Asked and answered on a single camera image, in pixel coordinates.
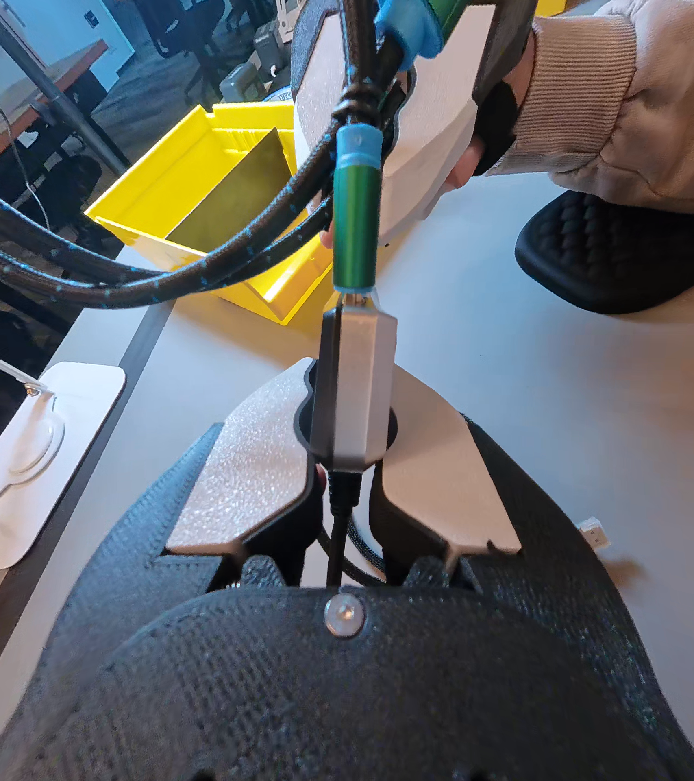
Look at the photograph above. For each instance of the black textured wrist rest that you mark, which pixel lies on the black textured wrist rest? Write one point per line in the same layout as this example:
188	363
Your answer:
615	262

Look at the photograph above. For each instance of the person's right hand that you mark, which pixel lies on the person's right hand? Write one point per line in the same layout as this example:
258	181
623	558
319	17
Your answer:
462	174

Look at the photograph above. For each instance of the black office chair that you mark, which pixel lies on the black office chair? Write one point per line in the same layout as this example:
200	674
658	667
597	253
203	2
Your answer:
72	183

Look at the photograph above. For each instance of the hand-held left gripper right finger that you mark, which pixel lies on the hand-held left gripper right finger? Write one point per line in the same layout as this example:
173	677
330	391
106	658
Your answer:
438	482

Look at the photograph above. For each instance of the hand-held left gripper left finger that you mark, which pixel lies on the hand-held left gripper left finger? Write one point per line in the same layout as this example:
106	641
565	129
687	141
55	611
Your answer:
243	476

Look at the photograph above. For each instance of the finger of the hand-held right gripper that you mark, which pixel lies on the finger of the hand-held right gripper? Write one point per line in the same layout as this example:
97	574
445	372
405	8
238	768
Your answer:
438	122
316	79

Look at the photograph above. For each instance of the wood-edged office desk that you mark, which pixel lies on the wood-edged office desk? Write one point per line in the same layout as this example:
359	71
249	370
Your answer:
48	79

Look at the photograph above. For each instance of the person's right forearm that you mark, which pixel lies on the person's right forearm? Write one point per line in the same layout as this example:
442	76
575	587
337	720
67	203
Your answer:
627	91

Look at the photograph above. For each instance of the yellow plastic bin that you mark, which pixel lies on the yellow plastic bin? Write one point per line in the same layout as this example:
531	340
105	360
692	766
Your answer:
139	201

